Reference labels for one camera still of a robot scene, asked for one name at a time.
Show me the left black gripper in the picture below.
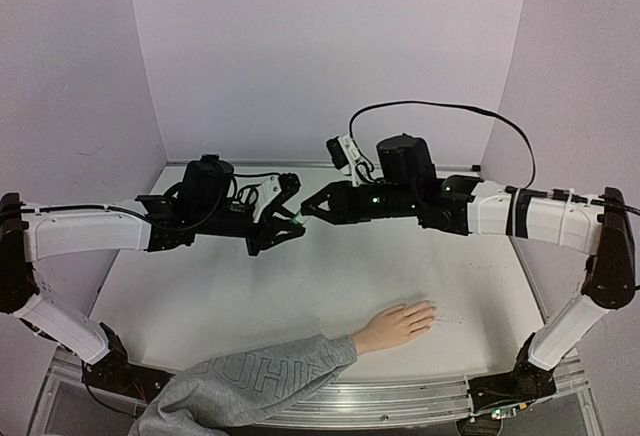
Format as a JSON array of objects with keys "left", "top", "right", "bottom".
[{"left": 197, "top": 203, "right": 306, "bottom": 258}]

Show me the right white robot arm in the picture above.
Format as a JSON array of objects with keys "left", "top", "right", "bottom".
[{"left": 298, "top": 134, "right": 636, "bottom": 371}]

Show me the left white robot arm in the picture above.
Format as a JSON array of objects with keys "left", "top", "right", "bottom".
[{"left": 1, "top": 155, "right": 305, "bottom": 393}]

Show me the person's bare hand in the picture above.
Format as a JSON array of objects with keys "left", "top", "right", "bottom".
[{"left": 351, "top": 301, "right": 437, "bottom": 356}]

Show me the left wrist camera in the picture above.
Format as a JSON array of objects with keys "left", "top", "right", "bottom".
[{"left": 237, "top": 174, "right": 282, "bottom": 223}]

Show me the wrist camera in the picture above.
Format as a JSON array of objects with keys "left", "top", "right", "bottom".
[
  {"left": 326, "top": 135, "right": 373, "bottom": 187},
  {"left": 237, "top": 174, "right": 282, "bottom": 223}
]

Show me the black left camera cable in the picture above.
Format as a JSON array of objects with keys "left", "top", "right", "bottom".
[{"left": 219, "top": 171, "right": 281, "bottom": 207}]

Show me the black camera cable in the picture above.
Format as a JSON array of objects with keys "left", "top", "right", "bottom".
[
  {"left": 348, "top": 100, "right": 537, "bottom": 192},
  {"left": 219, "top": 171, "right": 281, "bottom": 207}
]

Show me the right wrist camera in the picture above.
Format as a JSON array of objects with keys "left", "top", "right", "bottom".
[{"left": 326, "top": 135, "right": 373, "bottom": 187}]

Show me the black right camera cable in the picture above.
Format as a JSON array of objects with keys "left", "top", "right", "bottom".
[{"left": 348, "top": 100, "right": 537, "bottom": 192}]

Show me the aluminium front rail base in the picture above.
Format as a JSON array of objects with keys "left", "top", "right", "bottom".
[{"left": 26, "top": 350, "right": 603, "bottom": 435}]

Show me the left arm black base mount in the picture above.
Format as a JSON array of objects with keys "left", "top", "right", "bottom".
[{"left": 82, "top": 323, "right": 174, "bottom": 403}]

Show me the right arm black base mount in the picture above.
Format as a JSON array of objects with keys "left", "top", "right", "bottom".
[{"left": 467, "top": 333, "right": 556, "bottom": 416}]

